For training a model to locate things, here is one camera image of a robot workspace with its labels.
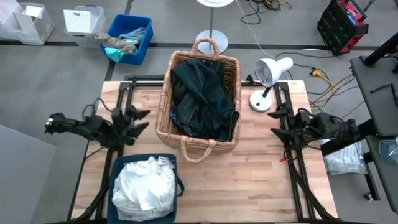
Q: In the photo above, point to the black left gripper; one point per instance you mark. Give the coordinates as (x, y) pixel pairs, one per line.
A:
(119, 127)

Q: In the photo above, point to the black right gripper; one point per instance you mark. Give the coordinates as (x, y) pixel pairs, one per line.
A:
(298, 129)

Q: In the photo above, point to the blue plaid garment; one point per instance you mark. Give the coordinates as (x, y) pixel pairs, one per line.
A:
(183, 123)

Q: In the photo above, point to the black garment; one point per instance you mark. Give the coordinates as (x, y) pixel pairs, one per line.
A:
(228, 126)

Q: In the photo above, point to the dark blue jeans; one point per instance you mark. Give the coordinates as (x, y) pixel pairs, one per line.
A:
(199, 93)

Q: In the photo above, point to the white knit garment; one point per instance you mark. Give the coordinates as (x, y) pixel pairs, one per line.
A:
(136, 202)

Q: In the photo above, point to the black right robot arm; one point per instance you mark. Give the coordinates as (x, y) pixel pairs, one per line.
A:
(335, 127)

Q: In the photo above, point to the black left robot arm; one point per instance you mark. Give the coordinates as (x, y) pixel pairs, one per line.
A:
(84, 127)

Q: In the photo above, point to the small red tag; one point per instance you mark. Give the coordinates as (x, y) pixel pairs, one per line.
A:
(284, 160)

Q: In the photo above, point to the white desk lamp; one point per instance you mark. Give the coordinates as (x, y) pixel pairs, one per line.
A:
(273, 70)

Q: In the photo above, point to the yellow power splitter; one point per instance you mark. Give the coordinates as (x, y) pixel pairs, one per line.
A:
(316, 73)

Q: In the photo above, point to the navy and white fabric bin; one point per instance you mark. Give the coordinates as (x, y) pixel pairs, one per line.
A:
(111, 177)

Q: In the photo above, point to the teal garment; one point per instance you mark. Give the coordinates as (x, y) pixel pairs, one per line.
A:
(113, 54)

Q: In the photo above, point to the clear plastic bag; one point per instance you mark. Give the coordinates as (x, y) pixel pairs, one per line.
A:
(345, 158)

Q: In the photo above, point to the tan garment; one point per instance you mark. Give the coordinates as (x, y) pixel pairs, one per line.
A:
(116, 43)

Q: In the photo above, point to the light blue garment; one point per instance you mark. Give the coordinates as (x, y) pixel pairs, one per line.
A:
(135, 34)

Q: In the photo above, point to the grey side desk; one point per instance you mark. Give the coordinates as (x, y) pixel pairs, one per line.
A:
(373, 102)

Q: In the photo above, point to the black desk stand beam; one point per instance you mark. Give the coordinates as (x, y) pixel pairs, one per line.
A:
(370, 168)

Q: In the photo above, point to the blue plastic bin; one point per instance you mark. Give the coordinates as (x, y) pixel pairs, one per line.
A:
(130, 21)

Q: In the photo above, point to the black pen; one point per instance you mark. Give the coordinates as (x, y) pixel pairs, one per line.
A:
(381, 88)

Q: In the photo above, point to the small clear plastic bin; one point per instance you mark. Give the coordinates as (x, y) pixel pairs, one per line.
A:
(98, 18)

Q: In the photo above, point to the pale blue round object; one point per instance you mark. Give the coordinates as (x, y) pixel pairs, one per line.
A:
(390, 152)

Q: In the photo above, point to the red and black tool box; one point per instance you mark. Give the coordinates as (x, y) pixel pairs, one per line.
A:
(339, 28)

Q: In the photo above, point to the white flat box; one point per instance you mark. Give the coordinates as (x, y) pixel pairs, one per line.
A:
(77, 21)

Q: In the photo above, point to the low grey desk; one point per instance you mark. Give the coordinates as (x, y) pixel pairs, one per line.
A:
(385, 183)

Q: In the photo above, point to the black slanted stand pole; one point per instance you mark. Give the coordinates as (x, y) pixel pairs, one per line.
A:
(381, 49)

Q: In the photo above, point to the grey board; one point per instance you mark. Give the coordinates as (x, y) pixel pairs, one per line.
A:
(21, 174)

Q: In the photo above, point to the large clear plastic bin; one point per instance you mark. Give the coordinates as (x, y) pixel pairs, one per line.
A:
(46, 28)

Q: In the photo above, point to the white cardboard box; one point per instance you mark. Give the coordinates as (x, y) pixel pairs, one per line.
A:
(25, 23)

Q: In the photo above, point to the black metal table frame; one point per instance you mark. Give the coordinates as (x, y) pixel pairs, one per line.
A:
(298, 186)

